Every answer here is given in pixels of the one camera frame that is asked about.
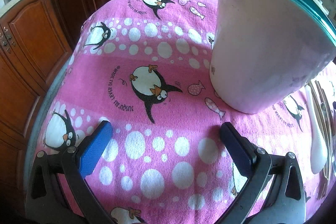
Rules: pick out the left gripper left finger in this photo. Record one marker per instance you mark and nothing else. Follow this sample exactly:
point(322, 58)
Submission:
point(46, 201)

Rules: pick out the white teal-rimmed utensil cup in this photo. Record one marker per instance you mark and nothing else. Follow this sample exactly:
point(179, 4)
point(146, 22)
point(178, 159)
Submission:
point(264, 50)

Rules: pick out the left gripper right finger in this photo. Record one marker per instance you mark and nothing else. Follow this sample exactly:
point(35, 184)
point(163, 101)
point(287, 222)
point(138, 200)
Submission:
point(274, 190)

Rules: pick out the dark wood base cabinets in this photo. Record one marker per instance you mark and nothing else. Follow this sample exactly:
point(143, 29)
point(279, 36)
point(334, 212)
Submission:
point(37, 38)

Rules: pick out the pink penguin towel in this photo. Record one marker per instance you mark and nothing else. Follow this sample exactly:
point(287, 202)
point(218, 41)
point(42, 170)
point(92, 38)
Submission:
point(145, 69)

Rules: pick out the brown wooden chopstick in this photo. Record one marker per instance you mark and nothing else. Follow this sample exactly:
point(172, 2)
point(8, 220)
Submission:
point(324, 117)

